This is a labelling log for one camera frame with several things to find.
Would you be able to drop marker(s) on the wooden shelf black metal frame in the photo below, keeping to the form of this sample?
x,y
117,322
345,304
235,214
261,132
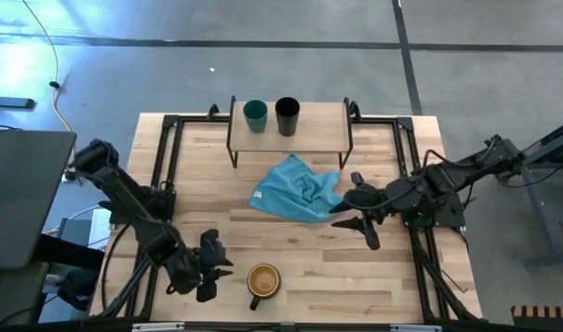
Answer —
x,y
309,129

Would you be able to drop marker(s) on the green cup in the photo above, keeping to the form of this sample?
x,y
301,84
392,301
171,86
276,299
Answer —
x,y
255,115

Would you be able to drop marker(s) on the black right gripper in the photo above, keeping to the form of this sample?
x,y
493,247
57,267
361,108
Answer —
x,y
369,200

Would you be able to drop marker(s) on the large grey flat panel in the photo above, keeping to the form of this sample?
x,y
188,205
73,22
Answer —
x,y
23,198

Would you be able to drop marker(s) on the black aluminium table frame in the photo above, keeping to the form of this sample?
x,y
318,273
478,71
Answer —
x,y
383,121

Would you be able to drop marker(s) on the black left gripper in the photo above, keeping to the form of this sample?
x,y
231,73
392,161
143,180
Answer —
x,y
210,249

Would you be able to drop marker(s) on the tall black cup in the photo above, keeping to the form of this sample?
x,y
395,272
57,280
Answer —
x,y
287,115

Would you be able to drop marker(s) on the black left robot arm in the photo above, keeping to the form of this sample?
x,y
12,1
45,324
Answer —
x,y
124,189

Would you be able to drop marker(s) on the white metal bracket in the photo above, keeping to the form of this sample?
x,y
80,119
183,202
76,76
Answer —
x,y
416,328
158,327

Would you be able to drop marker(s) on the blue grey metal stand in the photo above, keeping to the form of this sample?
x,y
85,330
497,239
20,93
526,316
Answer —
x,y
544,203

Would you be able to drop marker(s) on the blue towel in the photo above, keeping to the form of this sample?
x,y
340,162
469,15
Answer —
x,y
295,193

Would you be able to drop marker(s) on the black flat floor bar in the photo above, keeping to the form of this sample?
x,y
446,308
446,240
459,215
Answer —
x,y
9,102

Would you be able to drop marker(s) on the wooden slatted bench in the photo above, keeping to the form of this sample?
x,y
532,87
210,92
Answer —
x,y
544,313

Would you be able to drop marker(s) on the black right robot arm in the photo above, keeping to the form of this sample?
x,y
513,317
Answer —
x,y
447,180

